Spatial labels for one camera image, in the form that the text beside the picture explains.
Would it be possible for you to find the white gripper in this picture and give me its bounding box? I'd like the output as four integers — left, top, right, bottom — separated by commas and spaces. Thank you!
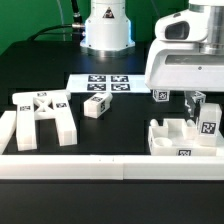
145, 11, 224, 117

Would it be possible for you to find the white chair seat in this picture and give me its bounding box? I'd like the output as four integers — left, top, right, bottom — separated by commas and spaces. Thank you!
148, 119, 224, 156

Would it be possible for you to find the white tagged cube far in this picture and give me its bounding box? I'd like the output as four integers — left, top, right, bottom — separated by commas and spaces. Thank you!
192, 91, 206, 104

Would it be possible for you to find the white tagged cube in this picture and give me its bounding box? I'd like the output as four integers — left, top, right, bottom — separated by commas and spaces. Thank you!
153, 90, 170, 102
192, 91, 206, 104

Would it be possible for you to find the white tagged cube near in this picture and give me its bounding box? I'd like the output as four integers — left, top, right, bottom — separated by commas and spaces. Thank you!
153, 90, 170, 102

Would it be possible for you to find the white marker base plate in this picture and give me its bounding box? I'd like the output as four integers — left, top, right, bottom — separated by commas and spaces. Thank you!
66, 74, 150, 93

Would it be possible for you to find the white front fence rail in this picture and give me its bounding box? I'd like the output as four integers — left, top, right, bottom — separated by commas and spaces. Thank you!
0, 155, 224, 180

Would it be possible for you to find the white fence rail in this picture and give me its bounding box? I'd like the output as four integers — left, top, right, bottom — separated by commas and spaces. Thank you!
0, 155, 224, 180
0, 111, 16, 155

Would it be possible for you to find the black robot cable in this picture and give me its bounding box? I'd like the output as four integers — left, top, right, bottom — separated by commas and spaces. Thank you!
27, 0, 87, 42

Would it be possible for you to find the white chair back frame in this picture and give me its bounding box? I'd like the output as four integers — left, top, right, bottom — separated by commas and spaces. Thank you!
12, 89, 77, 151

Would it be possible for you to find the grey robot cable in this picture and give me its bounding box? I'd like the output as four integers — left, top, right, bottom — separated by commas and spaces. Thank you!
55, 0, 66, 42

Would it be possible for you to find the white left fence rail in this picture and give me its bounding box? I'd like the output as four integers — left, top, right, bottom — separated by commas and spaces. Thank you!
0, 111, 16, 155

